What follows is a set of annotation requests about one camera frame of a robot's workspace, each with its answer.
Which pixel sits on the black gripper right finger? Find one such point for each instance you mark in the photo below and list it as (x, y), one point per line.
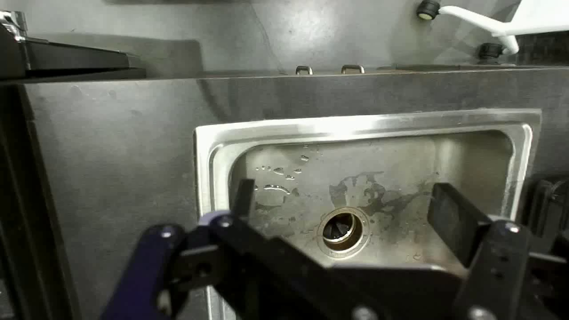
(456, 219)

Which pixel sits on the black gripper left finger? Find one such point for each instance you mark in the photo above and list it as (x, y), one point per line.
(273, 260)

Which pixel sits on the stainless steel sink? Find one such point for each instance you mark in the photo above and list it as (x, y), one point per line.
(380, 166)

